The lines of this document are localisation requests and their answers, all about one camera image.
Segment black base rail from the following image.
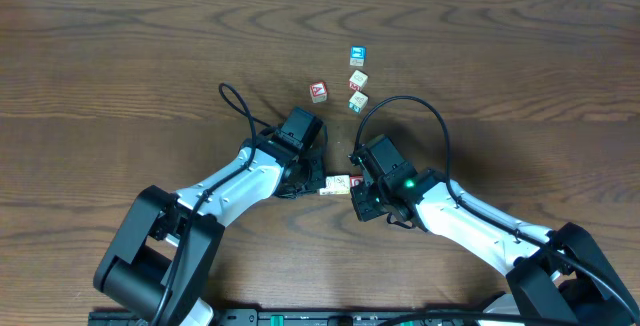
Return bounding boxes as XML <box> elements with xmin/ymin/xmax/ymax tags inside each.
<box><xmin>87</xmin><ymin>306</ymin><xmax>501</xmax><ymax>326</ymax></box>

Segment cream wooden block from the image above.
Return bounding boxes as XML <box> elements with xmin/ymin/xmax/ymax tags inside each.
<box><xmin>332</xmin><ymin>175</ymin><xmax>351</xmax><ymax>195</ymax></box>

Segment green J wooden block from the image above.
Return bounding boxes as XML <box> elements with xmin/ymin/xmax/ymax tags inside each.
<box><xmin>348</xmin><ymin>91</ymin><xmax>369</xmax><ymax>113</ymax></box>

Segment red U wooden block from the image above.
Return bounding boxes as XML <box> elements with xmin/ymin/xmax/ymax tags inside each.
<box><xmin>350</xmin><ymin>176</ymin><xmax>364</xmax><ymax>187</ymax></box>

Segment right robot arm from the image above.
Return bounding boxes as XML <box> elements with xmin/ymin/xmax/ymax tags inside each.
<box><xmin>350</xmin><ymin>135</ymin><xmax>639</xmax><ymax>325</ymax></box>

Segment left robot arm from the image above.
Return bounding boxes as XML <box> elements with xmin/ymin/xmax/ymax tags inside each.
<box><xmin>93</xmin><ymin>108</ymin><xmax>326</xmax><ymax>325</ymax></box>

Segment red M wooden block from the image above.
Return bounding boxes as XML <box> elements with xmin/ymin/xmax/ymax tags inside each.
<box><xmin>348</xmin><ymin>70</ymin><xmax>369</xmax><ymax>92</ymax></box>

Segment red A wooden block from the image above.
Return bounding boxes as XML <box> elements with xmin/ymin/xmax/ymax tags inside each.
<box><xmin>309</xmin><ymin>81</ymin><xmax>328</xmax><ymax>103</ymax></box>

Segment cream block with yellow side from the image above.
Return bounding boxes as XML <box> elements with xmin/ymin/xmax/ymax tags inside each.
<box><xmin>318</xmin><ymin>176</ymin><xmax>334</xmax><ymax>196</ymax></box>

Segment blue-top wooden block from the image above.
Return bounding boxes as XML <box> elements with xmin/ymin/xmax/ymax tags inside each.
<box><xmin>349</xmin><ymin>46</ymin><xmax>367</xmax><ymax>67</ymax></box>

